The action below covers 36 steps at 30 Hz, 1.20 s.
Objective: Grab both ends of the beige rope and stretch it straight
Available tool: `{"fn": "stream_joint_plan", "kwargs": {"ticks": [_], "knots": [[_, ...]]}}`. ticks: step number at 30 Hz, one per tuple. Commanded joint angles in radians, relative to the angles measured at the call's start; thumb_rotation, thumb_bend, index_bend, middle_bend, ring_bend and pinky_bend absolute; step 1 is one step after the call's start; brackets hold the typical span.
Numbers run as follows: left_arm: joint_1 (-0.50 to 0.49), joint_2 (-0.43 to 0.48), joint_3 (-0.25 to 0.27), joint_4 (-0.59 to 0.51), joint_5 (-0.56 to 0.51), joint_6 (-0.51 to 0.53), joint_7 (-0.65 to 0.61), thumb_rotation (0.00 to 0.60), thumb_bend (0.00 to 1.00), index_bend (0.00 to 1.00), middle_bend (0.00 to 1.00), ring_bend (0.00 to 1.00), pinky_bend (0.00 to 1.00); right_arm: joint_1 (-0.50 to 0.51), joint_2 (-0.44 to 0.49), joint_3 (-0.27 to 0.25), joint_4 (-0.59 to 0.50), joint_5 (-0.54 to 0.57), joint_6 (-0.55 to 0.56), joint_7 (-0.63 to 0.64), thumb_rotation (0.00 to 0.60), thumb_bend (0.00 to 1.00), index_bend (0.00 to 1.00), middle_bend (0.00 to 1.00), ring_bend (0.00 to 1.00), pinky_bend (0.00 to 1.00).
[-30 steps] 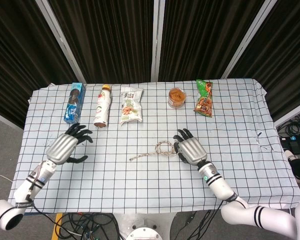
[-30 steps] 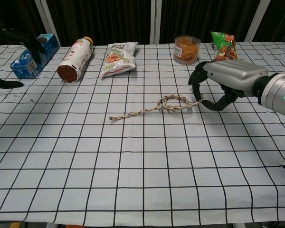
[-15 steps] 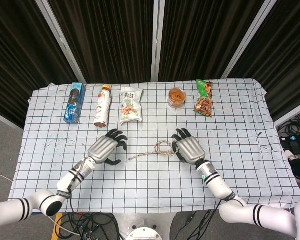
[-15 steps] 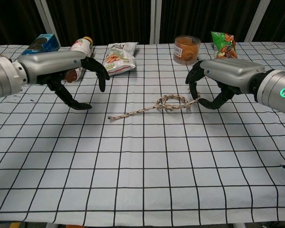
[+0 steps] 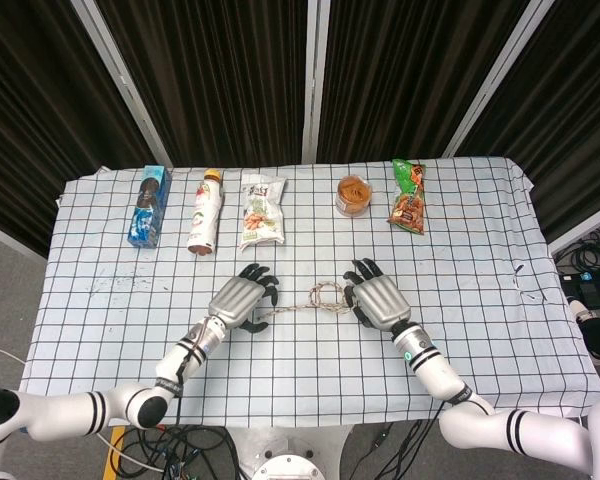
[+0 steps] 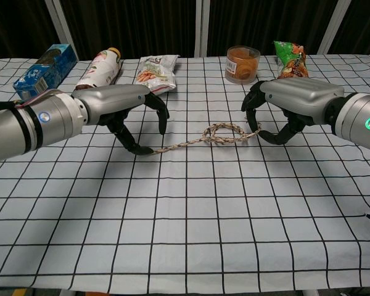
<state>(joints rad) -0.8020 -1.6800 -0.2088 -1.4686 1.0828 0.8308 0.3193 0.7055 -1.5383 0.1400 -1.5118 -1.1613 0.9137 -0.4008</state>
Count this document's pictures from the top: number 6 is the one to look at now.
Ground blue cookie box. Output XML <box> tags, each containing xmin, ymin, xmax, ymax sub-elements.
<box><xmin>12</xmin><ymin>44</ymin><xmax>78</xmax><ymax>100</ymax></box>

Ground beige braided rope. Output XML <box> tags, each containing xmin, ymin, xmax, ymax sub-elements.
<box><xmin>152</xmin><ymin>122</ymin><xmax>263</xmax><ymax>155</ymax></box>

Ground left arm wire bundle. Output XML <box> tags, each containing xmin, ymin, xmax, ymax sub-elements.
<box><xmin>0</xmin><ymin>88</ymin><xmax>60</xmax><ymax>113</ymax></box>

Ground white black-grid tablecloth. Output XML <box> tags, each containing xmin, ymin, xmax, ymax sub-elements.
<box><xmin>0</xmin><ymin>54</ymin><xmax>370</xmax><ymax>294</ymax></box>

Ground black pleated curtain panel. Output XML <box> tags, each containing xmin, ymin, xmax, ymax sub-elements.
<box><xmin>335</xmin><ymin>0</ymin><xmax>370</xmax><ymax>57</ymax></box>
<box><xmin>208</xmin><ymin>0</ymin><xmax>337</xmax><ymax>58</ymax></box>
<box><xmin>60</xmin><ymin>0</ymin><xmax>201</xmax><ymax>60</ymax></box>
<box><xmin>0</xmin><ymin>0</ymin><xmax>63</xmax><ymax>61</ymax></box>

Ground green snack bag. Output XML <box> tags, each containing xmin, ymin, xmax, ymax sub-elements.
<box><xmin>273</xmin><ymin>40</ymin><xmax>310</xmax><ymax>80</ymax></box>

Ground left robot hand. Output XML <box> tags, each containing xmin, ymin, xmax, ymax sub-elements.
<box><xmin>71</xmin><ymin>83</ymin><xmax>170</xmax><ymax>156</ymax></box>

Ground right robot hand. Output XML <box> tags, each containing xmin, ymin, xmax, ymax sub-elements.
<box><xmin>240</xmin><ymin>77</ymin><xmax>345</xmax><ymax>146</ymax></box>

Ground drink bottle yellow cap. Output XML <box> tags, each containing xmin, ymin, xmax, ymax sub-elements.
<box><xmin>75</xmin><ymin>47</ymin><xmax>123</xmax><ymax>91</ymax></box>

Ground grey partition post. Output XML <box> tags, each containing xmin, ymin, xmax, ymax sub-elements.
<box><xmin>44</xmin><ymin>0</ymin><xmax>80</xmax><ymax>61</ymax></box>
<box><xmin>317</xmin><ymin>0</ymin><xmax>353</xmax><ymax>56</ymax></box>
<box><xmin>194</xmin><ymin>0</ymin><xmax>211</xmax><ymax>58</ymax></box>

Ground white snack bag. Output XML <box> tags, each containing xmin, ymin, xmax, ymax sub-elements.
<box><xmin>134</xmin><ymin>54</ymin><xmax>180</xmax><ymax>95</ymax></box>

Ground clear round cookie tub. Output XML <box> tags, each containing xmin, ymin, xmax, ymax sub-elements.
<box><xmin>224</xmin><ymin>46</ymin><xmax>261</xmax><ymax>84</ymax></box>

